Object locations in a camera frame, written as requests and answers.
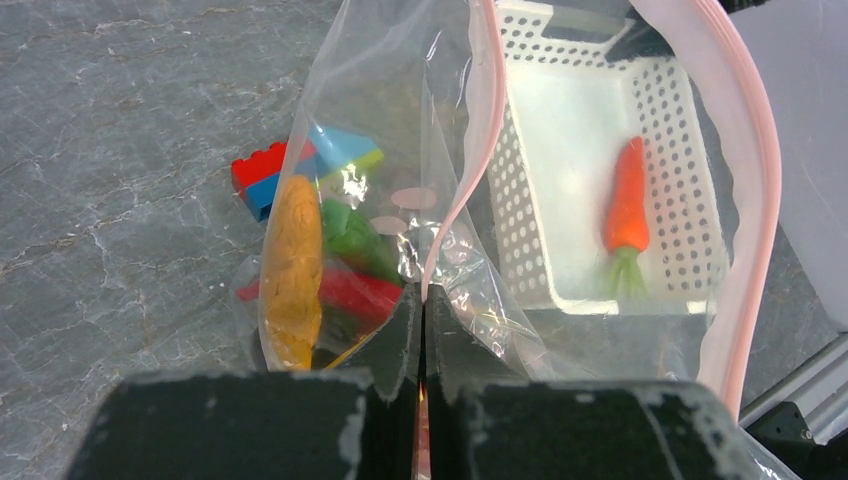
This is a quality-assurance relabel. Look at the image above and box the orange yellow fruit toy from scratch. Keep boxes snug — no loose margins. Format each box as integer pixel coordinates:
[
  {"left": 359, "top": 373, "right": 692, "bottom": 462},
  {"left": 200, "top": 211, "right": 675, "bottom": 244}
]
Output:
[{"left": 260, "top": 175, "right": 324, "bottom": 369}]

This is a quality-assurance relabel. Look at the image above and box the clear polka dot zip bag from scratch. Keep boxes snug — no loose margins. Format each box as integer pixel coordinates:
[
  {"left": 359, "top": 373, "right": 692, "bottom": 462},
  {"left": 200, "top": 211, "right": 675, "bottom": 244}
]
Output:
[{"left": 256, "top": 1, "right": 781, "bottom": 479}]

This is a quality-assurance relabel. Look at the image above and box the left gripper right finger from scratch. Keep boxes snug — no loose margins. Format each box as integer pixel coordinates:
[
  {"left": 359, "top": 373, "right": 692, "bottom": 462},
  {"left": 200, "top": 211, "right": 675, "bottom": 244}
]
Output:
[{"left": 424, "top": 286, "right": 756, "bottom": 479}]

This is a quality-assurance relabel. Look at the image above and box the green chili pepper toy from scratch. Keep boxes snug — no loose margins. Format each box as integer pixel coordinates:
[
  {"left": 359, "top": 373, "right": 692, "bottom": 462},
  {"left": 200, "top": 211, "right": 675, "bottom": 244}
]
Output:
[{"left": 320, "top": 198, "right": 403, "bottom": 285}]

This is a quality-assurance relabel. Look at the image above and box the red chili pepper toy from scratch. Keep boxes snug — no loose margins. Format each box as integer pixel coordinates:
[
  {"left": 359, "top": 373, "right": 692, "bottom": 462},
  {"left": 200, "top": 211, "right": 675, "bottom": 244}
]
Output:
[{"left": 236, "top": 264, "right": 402, "bottom": 336}]

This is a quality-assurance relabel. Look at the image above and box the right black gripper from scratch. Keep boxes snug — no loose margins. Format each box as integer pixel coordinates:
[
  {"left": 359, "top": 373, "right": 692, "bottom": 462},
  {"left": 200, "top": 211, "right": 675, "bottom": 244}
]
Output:
[{"left": 543, "top": 0, "right": 770, "bottom": 64}]

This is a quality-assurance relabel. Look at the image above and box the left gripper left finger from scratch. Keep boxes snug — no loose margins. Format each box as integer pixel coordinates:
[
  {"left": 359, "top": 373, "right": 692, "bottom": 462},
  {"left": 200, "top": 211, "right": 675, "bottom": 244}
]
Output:
[{"left": 67, "top": 285, "right": 422, "bottom": 479}]

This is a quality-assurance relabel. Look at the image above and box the orange carrot toy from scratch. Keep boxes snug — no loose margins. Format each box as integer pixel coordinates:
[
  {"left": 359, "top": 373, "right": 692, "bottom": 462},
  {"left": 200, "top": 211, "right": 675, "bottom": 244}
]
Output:
[{"left": 602, "top": 136, "right": 650, "bottom": 296}]

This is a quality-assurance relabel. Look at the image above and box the yellow corn toy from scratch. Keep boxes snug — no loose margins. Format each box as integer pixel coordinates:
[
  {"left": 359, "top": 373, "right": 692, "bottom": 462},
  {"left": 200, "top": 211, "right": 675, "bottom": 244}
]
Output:
[{"left": 325, "top": 332, "right": 375, "bottom": 370}]

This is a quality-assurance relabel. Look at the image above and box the white perforated basket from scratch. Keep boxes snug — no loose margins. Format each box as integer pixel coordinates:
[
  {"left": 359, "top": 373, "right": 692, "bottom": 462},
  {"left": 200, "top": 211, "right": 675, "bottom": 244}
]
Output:
[{"left": 487, "top": 1, "right": 729, "bottom": 315}]

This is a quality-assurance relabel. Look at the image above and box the multicolour brick stack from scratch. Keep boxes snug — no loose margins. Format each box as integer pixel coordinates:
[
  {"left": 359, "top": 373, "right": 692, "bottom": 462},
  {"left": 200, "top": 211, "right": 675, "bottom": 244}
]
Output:
[{"left": 230, "top": 125, "right": 385, "bottom": 222}]

